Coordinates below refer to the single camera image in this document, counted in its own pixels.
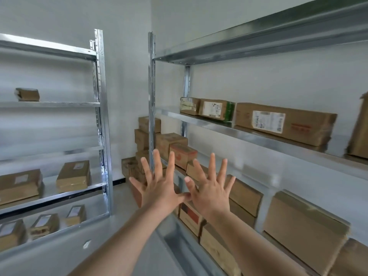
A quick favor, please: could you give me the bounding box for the person's right hand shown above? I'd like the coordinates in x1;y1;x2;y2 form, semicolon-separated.
184;153;237;221

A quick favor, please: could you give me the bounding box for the person's left hand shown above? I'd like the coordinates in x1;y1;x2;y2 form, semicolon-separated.
128;149;191;212

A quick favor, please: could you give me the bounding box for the stack of cartons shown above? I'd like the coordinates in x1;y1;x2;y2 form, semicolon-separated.
121;116;161;184

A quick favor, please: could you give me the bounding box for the small tape-wrapped cardboard box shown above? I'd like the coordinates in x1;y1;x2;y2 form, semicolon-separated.
179;97;201;116

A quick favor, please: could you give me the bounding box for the box labelled 507 N705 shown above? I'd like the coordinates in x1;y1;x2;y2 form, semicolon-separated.
198;98;236;122

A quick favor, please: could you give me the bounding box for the long box red print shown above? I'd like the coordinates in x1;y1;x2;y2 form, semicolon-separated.
235;102;337;147

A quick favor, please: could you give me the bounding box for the tape-wrapped cubic cardboard box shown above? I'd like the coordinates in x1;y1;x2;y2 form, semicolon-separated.
346;92;368;159

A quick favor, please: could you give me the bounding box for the metal shelving rack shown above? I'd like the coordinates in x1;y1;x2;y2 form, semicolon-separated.
148;0;368;276

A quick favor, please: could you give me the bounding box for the person's left forearm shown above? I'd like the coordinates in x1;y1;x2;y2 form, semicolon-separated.
67;205;173;276

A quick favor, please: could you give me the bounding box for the person's right forearm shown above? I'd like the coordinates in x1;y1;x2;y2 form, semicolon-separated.
205;209;310;276

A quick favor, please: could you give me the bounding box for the narrow galvanized metal rack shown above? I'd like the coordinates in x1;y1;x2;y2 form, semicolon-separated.
0;29;114;256

